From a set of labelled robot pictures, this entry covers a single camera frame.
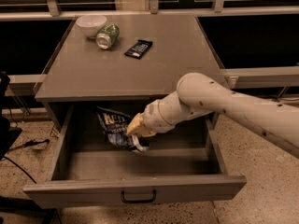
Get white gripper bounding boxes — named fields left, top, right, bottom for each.
left=126, top=100, right=175, bottom=137

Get blue Kettle chip bag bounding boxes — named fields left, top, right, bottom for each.
left=96, top=106, right=150, bottom=153

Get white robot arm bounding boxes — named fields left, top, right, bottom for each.
left=127, top=73, right=299, bottom=158

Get open grey top drawer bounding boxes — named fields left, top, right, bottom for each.
left=23, top=104, right=247, bottom=208

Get grey cabinet with counter top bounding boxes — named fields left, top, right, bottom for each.
left=36, top=15, right=226, bottom=106

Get dark blue candy bar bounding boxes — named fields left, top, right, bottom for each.
left=124, top=39, right=152, bottom=60

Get green soda can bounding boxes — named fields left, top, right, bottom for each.
left=95, top=23, right=120, bottom=49

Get metal window railing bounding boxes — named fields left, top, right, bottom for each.
left=1, top=0, right=298, bottom=89

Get white ceramic bowl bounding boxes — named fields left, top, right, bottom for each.
left=76, top=15, right=107, bottom=38

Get black equipment at left edge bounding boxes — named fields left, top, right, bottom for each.
left=0, top=71, right=22, bottom=159

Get black drawer handle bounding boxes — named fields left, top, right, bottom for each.
left=121, top=189, right=157, bottom=204

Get black cable on floor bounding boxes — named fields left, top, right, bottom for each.
left=0, top=138, right=50, bottom=184

